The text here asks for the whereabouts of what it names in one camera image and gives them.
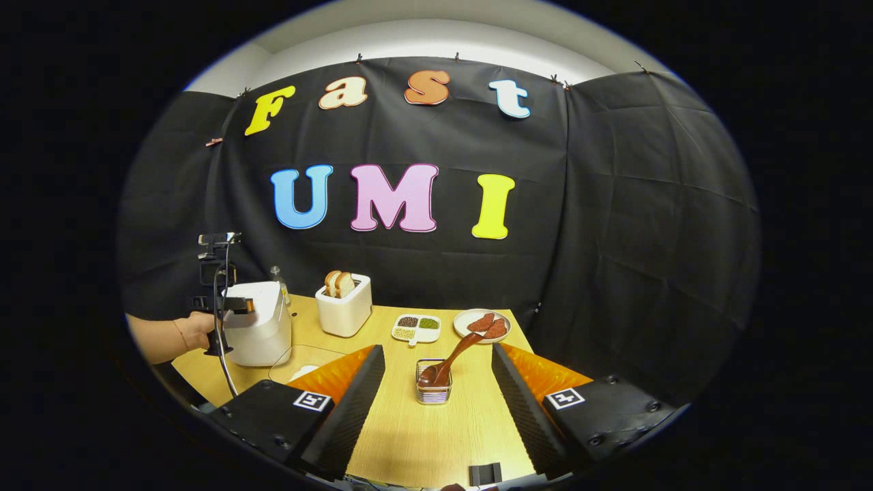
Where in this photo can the toast bread slice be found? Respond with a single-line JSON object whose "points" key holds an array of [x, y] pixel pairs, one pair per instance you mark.
{"points": [[330, 282], [345, 284]]}

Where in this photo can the clear rice container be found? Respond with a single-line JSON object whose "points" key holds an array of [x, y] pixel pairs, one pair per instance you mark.
{"points": [[300, 361]]}

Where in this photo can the white round plate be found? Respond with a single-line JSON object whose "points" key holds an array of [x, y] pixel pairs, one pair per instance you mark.
{"points": [[464, 320]]}

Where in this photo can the white divided bean dish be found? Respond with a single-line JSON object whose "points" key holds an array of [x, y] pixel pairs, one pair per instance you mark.
{"points": [[426, 334]]}

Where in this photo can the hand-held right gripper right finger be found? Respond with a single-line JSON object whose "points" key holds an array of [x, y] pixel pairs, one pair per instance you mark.
{"points": [[525, 416]]}

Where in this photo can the white toaster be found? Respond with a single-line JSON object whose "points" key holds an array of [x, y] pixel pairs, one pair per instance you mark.
{"points": [[348, 315]]}

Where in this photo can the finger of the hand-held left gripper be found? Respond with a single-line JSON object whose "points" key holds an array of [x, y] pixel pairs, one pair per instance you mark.
{"points": [[239, 305]]}

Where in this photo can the black backdrop cloth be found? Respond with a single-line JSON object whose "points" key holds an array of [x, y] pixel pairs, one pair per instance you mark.
{"points": [[614, 239]]}

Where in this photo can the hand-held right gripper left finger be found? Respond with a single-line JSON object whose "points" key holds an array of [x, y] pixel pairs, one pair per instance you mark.
{"points": [[348, 416]]}

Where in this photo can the red meat slice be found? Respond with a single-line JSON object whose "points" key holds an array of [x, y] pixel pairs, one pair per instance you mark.
{"points": [[481, 322], [498, 329]]}

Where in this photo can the brown wooden spoon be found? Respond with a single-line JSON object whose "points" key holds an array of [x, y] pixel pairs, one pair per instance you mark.
{"points": [[457, 354]]}

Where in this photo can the white rice cooker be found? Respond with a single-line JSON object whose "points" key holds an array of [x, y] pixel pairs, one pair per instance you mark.
{"points": [[262, 334]]}

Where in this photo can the small glass bottle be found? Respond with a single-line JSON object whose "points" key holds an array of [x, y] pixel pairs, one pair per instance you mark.
{"points": [[278, 279]]}

